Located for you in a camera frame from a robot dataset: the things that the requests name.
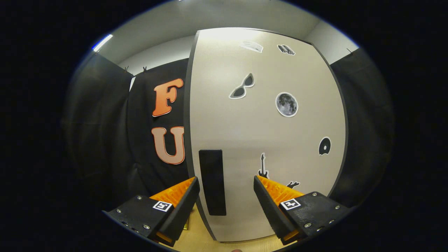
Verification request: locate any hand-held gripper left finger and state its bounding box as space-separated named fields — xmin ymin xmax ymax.
xmin=105 ymin=176 xmax=201 ymax=247

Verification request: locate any narrow ceiling light strip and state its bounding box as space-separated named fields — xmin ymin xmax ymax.
xmin=92 ymin=34 xmax=113 ymax=52

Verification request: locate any black door handle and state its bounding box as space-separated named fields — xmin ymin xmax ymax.
xmin=198 ymin=149 xmax=227 ymax=216

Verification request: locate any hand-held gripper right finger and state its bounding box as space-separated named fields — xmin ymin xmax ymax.
xmin=253 ymin=175 xmax=350 ymax=245

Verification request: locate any grey shoe cabinet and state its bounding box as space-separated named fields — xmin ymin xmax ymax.
xmin=183 ymin=27 xmax=350 ymax=242

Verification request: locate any black backdrop cloth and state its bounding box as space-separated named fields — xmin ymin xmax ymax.
xmin=63 ymin=47 xmax=394 ymax=214

